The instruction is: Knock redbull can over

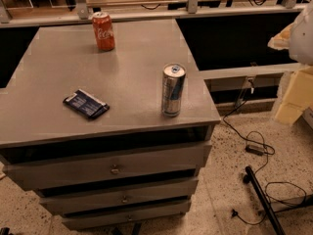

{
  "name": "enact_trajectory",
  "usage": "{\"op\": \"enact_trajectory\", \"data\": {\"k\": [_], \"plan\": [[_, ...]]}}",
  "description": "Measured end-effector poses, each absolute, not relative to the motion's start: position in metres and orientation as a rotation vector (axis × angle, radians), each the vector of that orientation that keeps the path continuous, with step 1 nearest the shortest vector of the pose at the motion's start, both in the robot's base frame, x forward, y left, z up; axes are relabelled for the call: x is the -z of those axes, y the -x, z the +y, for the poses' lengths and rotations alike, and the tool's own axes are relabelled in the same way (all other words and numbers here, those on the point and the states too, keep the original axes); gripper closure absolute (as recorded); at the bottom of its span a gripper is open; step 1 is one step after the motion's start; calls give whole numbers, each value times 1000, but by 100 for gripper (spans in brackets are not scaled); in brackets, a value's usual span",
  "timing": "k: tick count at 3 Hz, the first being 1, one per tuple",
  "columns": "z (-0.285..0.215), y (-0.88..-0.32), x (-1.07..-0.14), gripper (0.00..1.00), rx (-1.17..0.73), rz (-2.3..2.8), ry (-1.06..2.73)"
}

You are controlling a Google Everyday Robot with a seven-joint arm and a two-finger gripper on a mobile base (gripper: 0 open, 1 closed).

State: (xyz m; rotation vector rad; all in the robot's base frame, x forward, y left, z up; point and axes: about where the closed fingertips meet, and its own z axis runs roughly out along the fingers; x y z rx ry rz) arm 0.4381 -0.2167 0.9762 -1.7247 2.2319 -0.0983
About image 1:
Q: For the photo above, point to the top grey drawer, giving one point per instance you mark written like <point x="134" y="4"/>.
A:
<point x="107" y="166"/>

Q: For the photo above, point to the bottom grey drawer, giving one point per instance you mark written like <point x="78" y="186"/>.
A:
<point x="107" y="218"/>

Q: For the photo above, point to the small black power adapter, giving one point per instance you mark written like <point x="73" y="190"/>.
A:
<point x="254" y="150"/>

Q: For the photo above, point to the wooden shelf with metal brackets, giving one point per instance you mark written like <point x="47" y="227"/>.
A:
<point x="28" y="13"/>

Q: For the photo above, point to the black stand leg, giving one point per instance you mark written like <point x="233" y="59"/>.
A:
<point x="250" y="177"/>

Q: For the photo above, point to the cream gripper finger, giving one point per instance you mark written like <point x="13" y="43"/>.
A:
<point x="281" y="41"/>

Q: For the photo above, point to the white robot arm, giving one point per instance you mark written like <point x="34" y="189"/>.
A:
<point x="297" y="37"/>

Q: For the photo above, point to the silver blue redbull can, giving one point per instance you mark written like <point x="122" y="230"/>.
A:
<point x="173" y="77"/>

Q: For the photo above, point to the middle grey drawer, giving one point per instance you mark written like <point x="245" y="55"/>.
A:
<point x="120" y="196"/>

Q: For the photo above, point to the orange coca-cola can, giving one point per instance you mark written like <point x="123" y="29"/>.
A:
<point x="102" y="24"/>

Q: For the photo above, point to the grey drawer cabinet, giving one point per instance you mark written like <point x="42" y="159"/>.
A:
<point x="35" y="124"/>

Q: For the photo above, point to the dark blue snack packet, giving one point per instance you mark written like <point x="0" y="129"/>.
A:
<point x="86" y="104"/>

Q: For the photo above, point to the grey drawer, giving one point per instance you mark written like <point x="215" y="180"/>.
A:
<point x="107" y="218"/>
<point x="107" y="166"/>
<point x="120" y="196"/>

